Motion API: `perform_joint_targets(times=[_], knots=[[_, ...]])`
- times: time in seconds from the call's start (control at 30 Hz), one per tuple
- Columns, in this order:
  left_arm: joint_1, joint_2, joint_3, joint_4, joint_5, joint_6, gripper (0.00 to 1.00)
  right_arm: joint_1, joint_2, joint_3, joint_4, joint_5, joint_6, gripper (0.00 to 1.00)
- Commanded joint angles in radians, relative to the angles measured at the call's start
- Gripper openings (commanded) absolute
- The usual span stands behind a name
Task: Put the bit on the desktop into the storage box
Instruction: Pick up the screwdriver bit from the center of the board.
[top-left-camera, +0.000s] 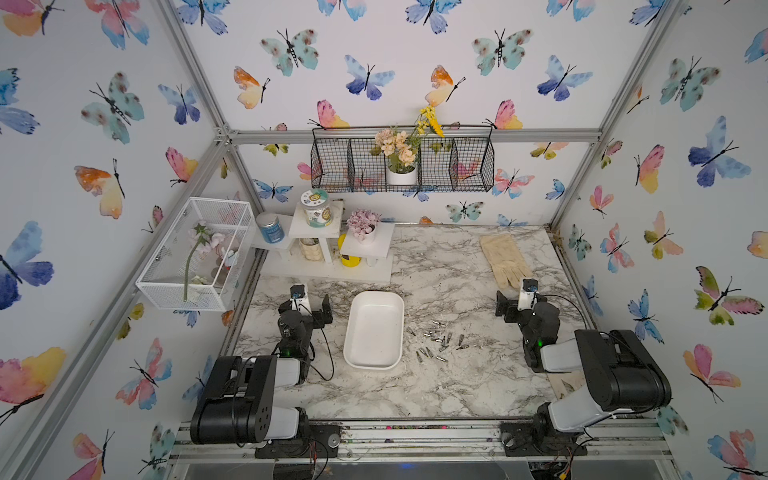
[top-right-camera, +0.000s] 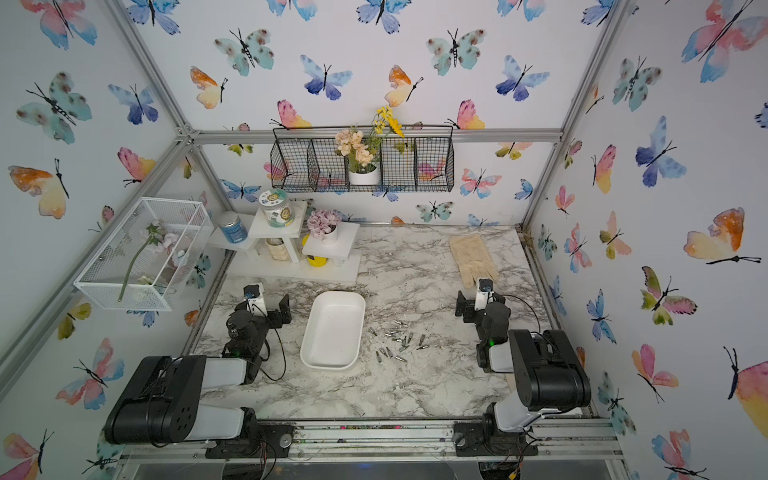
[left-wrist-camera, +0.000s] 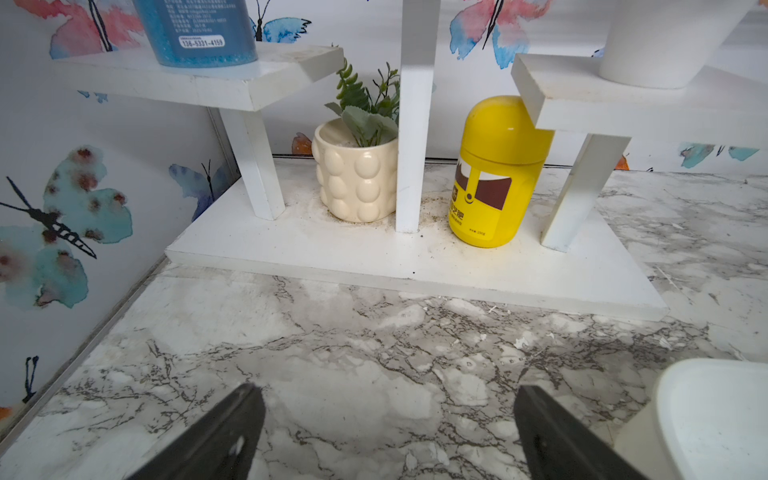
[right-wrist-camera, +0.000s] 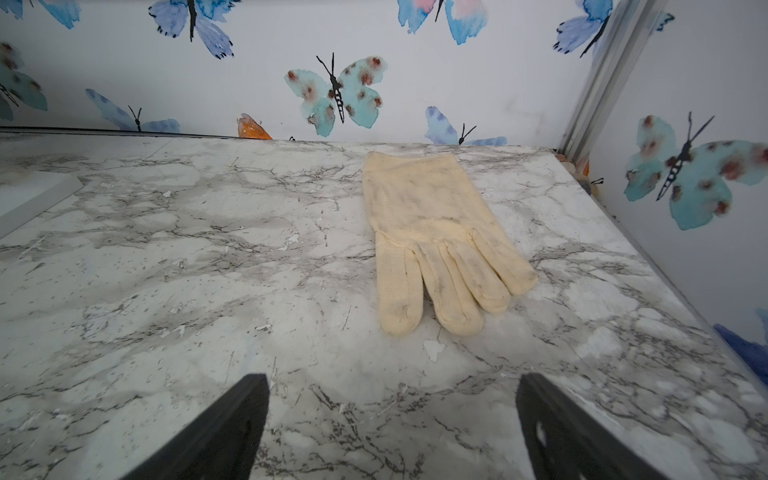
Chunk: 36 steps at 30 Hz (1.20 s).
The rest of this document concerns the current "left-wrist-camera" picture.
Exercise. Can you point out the yellow plastic bottle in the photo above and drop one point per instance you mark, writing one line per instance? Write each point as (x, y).
(500, 160)

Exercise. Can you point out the blue can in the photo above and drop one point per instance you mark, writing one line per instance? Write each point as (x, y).
(198, 33)

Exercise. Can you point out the white tiered wooden shelf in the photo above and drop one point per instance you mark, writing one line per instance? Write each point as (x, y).
(570, 261)

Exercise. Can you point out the white pot pink flowers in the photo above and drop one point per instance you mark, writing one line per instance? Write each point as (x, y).
(664, 44)

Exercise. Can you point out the cream bubble pot with succulent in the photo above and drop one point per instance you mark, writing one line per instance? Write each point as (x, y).
(356, 153)

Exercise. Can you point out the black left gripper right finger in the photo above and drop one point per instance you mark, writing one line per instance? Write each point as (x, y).
(558, 446)

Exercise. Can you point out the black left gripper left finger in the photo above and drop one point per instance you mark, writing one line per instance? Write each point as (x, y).
(220, 445)

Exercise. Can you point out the white plastic storage box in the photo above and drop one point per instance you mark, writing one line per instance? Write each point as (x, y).
(707, 419)

